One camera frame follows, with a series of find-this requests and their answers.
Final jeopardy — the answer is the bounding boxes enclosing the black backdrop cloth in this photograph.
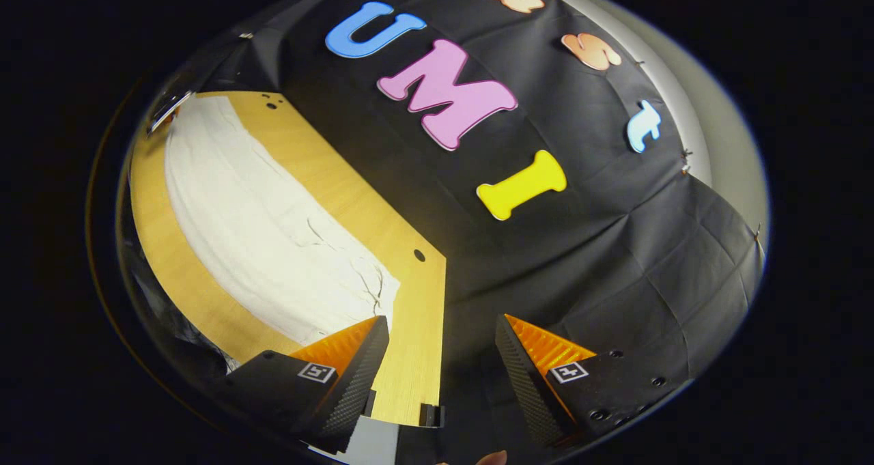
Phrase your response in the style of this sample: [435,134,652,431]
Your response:
[184,0,767,455]

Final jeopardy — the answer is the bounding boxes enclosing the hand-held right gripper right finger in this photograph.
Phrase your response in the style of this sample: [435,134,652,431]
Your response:
[495,313,690,448]

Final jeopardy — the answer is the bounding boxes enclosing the white jeans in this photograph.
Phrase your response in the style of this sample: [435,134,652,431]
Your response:
[164,96,402,347]

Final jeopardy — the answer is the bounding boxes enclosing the grey table leg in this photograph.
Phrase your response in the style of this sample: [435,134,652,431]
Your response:
[352,416,399,465]

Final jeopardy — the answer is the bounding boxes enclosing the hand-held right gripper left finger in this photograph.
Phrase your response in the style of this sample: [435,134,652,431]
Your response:
[212,315,390,455]

